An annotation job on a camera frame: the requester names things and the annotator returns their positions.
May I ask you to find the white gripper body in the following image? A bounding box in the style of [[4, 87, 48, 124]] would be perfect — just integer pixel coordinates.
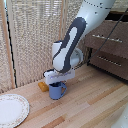
[[43, 68, 76, 85]]

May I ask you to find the blue mug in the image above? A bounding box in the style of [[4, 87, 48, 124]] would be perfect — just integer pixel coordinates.
[[48, 81, 68, 101]]

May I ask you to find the straight silver drawer handle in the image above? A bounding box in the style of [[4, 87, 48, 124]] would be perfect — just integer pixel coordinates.
[[92, 33, 123, 44]]

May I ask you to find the brown drawer with straight handle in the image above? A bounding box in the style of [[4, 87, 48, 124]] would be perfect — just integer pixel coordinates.
[[83, 19, 128, 52]]

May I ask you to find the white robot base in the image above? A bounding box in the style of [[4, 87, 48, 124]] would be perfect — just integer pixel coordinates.
[[110, 103, 128, 128]]

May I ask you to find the dark wooden drawer cabinet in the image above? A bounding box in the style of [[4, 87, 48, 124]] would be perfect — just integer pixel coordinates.
[[83, 9, 128, 83]]

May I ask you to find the small orange block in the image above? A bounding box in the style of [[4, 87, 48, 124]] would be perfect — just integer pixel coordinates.
[[37, 81, 50, 93]]

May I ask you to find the wide bamboo screen panel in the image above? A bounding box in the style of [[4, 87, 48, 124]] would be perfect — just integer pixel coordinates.
[[6, 0, 64, 88]]

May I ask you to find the white patterned plate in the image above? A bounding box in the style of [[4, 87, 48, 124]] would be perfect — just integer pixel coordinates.
[[0, 93, 31, 128]]

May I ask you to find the slanted silver drawer handle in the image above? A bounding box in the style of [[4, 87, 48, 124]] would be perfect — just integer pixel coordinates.
[[96, 55, 123, 67]]

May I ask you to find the thin wooden screen post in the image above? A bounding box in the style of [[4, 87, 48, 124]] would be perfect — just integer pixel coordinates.
[[56, 0, 67, 44]]

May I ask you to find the thick wooden screen post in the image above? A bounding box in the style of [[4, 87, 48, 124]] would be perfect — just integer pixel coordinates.
[[0, 0, 17, 90]]

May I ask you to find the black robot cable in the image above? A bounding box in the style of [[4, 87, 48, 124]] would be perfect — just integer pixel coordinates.
[[73, 8, 128, 71]]

